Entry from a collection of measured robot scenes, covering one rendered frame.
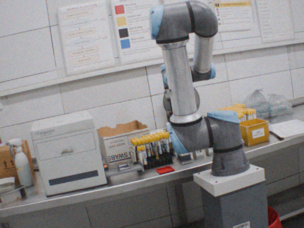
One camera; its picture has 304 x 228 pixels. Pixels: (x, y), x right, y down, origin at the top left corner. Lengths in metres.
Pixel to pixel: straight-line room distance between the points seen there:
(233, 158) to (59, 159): 0.71
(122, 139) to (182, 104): 0.66
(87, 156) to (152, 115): 0.79
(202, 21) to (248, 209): 0.70
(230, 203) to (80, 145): 0.66
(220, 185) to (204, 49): 0.50
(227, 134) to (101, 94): 1.04
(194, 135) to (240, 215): 0.35
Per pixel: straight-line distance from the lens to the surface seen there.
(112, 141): 1.91
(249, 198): 1.41
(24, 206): 1.62
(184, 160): 1.74
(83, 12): 2.20
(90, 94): 2.21
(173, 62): 1.28
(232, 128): 1.37
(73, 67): 2.19
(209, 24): 1.29
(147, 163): 1.77
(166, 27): 1.25
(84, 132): 1.58
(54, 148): 1.59
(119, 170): 1.66
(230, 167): 1.37
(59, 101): 2.20
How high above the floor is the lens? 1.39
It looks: 9 degrees down
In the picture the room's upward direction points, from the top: 10 degrees counter-clockwise
